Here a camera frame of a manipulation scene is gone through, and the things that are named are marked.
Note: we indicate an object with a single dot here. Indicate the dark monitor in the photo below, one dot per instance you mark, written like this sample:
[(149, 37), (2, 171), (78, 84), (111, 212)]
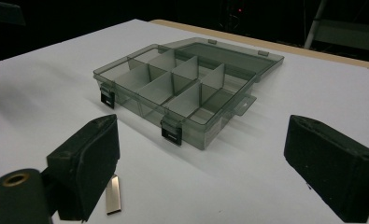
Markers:
[(4, 11)]

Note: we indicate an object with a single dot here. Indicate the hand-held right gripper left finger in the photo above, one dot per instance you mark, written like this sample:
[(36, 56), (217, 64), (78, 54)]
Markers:
[(85, 165)]

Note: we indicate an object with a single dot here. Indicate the metal stand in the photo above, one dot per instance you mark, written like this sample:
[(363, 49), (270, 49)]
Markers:
[(337, 29)]

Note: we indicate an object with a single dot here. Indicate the silver metal USB stick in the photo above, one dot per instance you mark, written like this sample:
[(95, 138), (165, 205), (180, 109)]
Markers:
[(113, 196)]

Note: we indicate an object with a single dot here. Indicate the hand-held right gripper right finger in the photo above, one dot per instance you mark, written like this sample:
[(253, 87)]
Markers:
[(331, 168)]

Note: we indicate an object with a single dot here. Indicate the grey transparent compartment box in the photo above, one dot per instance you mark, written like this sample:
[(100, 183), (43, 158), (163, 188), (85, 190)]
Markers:
[(185, 87)]

